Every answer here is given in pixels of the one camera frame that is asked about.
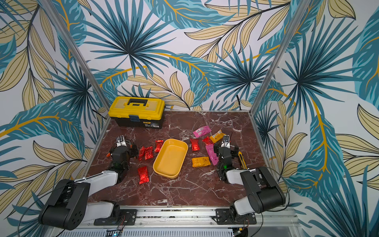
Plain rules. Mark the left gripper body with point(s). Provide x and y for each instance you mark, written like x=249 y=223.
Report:
x=132 y=153

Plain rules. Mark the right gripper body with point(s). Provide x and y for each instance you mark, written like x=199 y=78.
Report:
x=225 y=150

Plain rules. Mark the red crinkled tea bag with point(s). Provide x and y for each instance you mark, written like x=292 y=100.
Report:
x=141 y=155

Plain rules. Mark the pink tea bag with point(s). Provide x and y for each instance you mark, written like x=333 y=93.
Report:
x=202 y=131
x=211 y=154

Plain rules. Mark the yellow tea bag with labels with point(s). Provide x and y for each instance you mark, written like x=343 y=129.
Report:
x=217 y=136

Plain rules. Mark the small red tea bag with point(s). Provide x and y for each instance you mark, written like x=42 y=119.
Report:
x=207 y=141

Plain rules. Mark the large red tea bag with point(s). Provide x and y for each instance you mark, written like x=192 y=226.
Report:
x=195 y=145

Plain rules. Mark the yellow plastic storage box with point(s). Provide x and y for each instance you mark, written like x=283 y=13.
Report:
x=170 y=158

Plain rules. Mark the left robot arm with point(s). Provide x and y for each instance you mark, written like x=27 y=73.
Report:
x=68 y=206

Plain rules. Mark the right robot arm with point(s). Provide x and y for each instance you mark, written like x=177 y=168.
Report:
x=263 y=193

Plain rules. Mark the yellow utility knife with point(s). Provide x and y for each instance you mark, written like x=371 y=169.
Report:
x=242 y=161

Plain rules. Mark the yellow black toolbox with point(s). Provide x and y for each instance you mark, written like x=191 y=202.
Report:
x=137 y=112

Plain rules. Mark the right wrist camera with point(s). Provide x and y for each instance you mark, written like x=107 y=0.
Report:
x=226 y=141

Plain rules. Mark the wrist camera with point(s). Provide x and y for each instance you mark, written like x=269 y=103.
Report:
x=120 y=141
x=226 y=141

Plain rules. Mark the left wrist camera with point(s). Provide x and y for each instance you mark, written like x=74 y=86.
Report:
x=120 y=141

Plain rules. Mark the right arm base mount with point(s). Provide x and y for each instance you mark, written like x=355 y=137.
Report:
x=228 y=216

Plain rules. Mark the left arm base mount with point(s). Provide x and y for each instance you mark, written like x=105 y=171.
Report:
x=125 y=217

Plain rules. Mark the aluminium front rail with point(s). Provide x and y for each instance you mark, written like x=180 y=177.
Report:
x=190 y=221

